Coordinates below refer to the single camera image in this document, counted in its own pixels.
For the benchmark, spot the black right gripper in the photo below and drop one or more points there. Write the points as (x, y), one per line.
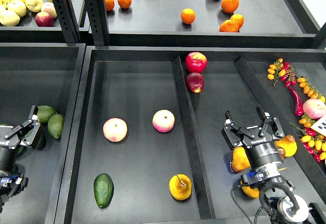
(258, 141)

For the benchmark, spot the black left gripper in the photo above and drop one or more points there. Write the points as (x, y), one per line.
(12, 138)

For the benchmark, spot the yellow pear with brown spot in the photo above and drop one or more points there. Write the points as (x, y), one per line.
(180, 187)

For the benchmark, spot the dark green avocado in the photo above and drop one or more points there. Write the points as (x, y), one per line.
(103, 190)

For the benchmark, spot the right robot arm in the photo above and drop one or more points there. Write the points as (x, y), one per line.
(275, 192)

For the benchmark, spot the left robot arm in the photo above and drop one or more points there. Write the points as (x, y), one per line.
(12, 182)

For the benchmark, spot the green avocado upper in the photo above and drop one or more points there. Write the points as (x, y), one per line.
(44, 113)

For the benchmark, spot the green avocado right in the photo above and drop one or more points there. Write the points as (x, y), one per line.
(55, 125)

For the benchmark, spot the green avocado middle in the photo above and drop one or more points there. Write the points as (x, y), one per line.
(40, 145)

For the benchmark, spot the yellow pear left of gripper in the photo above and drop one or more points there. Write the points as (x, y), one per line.
(240, 160)

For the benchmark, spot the yellow pear far right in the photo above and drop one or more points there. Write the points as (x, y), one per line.
(289, 144)

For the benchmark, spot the yellow pear with stem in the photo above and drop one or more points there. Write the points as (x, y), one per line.
(281, 152)

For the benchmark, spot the yellow pear bottom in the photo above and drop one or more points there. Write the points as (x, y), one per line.
(251, 192)

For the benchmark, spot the black left tray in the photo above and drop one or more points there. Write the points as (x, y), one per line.
(39, 74)

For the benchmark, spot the red chili pepper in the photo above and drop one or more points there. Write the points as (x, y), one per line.
(298, 105)

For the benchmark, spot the orange cherry tomato bunch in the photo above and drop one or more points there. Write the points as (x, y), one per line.
(281, 71)

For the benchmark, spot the dark red apple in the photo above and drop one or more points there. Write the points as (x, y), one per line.
(195, 82)

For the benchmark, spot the orange tomato vine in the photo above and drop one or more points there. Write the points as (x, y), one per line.
(309, 90)

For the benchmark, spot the pink peach apple right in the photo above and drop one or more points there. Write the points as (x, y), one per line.
(314, 107)

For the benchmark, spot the bright red apple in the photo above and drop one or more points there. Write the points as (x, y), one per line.
(196, 62)

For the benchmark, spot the mixed cherry tomato cluster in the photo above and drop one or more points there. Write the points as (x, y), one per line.
(312, 140)

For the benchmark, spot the checkered marker tag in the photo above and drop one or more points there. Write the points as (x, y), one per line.
(320, 126)

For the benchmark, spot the pink apple centre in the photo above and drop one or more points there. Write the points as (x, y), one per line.
(163, 121)

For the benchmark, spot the pink apple left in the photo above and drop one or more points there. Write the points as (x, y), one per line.
(115, 129)

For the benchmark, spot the orange lower right front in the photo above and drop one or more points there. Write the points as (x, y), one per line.
(229, 26)

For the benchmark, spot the orange lower right back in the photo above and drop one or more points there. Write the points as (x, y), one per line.
(239, 19)

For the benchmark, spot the red apple on shelf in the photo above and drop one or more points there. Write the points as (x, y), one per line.
(44, 19)

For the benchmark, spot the pale yellow apple front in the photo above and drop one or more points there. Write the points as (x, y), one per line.
(9, 18)

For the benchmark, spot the pale yellow apple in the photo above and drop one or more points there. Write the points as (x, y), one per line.
(18, 7)
(9, 18)

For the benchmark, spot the black divided tray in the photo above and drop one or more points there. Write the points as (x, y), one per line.
(133, 83)

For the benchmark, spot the pale yellow apple middle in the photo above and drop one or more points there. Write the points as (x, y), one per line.
(18, 7)

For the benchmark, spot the pink peach on shelf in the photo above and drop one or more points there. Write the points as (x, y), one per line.
(49, 8)

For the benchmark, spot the yellow apple with stem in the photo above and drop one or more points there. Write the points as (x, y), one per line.
(34, 5)

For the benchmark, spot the large orange top right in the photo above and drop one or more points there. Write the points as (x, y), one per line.
(229, 6)

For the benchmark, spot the orange centre shelf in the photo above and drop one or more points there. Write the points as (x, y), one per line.
(188, 16)

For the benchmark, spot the orange top left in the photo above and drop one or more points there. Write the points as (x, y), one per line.
(124, 4)

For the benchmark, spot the black perforated shelf post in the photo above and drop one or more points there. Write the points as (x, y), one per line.
(67, 20)

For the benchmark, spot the orange behind post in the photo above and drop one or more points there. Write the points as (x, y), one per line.
(109, 5)

